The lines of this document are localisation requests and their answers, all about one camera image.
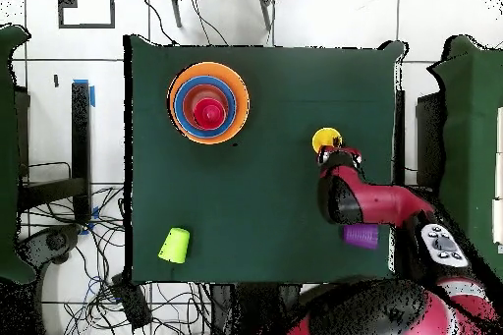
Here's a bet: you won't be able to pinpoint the small red plastic bowl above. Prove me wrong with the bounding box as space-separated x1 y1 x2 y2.
182 84 232 132

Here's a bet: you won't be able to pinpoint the black rounded stand foot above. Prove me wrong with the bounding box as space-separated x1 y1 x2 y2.
17 223 83 267

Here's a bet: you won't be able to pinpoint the black metal bar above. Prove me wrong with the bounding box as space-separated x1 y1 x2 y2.
394 88 406 187

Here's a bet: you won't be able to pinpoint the black metal stand frame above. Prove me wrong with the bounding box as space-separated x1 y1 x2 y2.
17 82 92 223

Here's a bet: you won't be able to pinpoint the black power strip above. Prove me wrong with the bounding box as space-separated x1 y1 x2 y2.
110 272 153 331

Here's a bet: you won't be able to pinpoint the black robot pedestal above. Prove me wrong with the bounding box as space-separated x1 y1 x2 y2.
207 282 304 335

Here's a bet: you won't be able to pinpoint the blue plastic bowl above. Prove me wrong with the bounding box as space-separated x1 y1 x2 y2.
173 75 238 140

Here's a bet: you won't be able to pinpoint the red plastic cup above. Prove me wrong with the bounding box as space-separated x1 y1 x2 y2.
193 97 228 132

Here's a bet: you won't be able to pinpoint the lime green plastic cup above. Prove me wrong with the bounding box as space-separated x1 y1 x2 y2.
157 226 191 265

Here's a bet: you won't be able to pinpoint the bundle of floor cables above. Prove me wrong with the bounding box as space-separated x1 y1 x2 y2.
17 183 215 335

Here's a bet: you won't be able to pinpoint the purple plastic cup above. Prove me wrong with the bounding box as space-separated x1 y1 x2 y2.
342 224 380 251

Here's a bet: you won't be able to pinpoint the blue tape strip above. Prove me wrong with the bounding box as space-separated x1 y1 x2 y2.
73 78 97 109

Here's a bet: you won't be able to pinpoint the green cloth side table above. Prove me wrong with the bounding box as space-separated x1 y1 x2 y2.
426 34 503 273
0 23 37 286

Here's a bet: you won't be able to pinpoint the large orange plastic bowl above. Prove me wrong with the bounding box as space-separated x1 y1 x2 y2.
167 61 252 145

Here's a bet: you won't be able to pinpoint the white boxes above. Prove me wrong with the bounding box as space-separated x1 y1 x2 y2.
490 105 503 246

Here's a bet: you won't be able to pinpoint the dark green tablecloth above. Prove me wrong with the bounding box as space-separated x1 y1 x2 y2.
123 33 406 287

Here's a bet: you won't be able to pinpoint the yellow plastic cup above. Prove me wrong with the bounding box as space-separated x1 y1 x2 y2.
311 127 344 154

